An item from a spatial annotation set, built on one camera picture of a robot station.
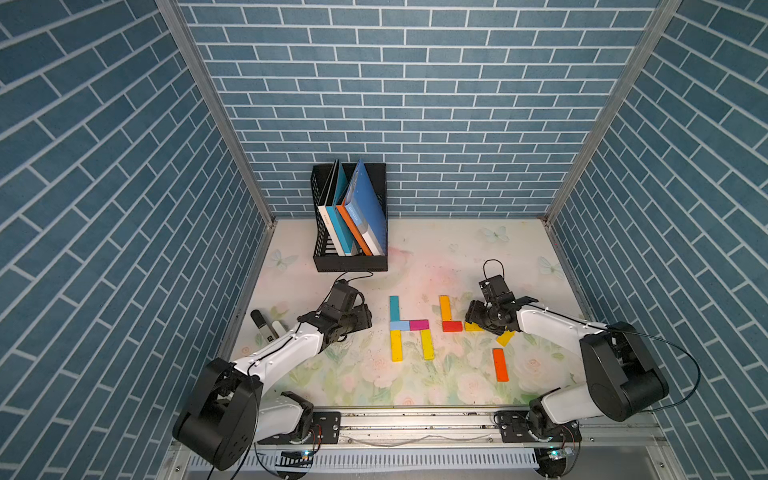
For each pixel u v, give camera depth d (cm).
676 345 69
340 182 90
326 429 73
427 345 87
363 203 103
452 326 92
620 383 44
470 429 75
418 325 91
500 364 84
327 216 85
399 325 93
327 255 107
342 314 67
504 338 88
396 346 87
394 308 96
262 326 87
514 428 74
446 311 94
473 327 88
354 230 91
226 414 41
